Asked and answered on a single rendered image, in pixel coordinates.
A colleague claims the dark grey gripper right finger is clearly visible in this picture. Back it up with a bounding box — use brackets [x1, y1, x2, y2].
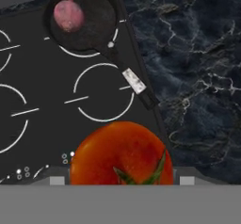
[171, 166, 222, 186]

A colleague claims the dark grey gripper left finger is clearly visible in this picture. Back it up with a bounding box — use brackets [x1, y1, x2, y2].
[33, 166, 72, 186]

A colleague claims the red tomato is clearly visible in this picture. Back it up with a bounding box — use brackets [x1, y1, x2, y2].
[69, 120, 174, 186]

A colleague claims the black frying pan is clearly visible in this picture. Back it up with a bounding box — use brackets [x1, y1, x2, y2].
[42, 0, 160, 111]

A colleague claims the pink onion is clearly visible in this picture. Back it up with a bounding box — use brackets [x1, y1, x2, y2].
[53, 0, 86, 33]

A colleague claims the black glass hob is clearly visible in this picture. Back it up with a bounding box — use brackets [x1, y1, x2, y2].
[0, 0, 172, 184]

